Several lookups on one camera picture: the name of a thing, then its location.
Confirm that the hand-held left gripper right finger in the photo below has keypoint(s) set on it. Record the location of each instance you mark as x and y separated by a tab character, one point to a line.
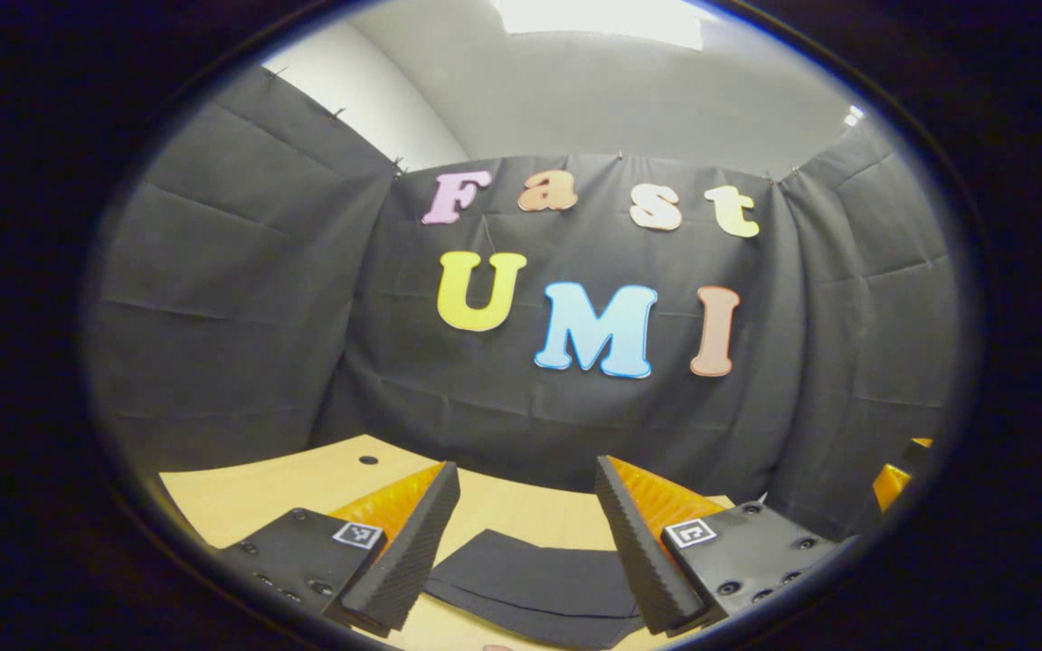
639	561

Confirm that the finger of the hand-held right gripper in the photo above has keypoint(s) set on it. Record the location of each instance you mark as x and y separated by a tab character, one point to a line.
887	484

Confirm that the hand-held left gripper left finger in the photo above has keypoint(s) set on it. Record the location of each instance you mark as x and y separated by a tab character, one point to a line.
412	561

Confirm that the dark grey jeans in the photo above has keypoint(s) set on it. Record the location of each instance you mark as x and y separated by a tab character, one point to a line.
530	583

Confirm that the black backdrop cloth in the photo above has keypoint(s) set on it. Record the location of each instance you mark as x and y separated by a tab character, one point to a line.
241	316

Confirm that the small ceiling light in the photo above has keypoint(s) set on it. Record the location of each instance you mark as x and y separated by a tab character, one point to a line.
853	115

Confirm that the ceiling light panel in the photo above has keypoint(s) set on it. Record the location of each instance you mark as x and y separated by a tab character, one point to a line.
602	18

